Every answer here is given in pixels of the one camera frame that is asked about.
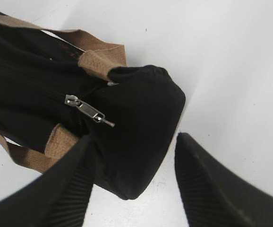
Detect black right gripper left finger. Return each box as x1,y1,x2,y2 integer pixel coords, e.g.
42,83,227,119
0,136,95,227

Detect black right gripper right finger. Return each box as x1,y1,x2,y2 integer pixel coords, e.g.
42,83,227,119
175,133,273,227

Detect silver zipper pull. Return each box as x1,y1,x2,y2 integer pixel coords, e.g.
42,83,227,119
64,95,115,127

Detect black bag with tan handles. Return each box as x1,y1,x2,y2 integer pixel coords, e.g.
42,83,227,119
0,12,186,200

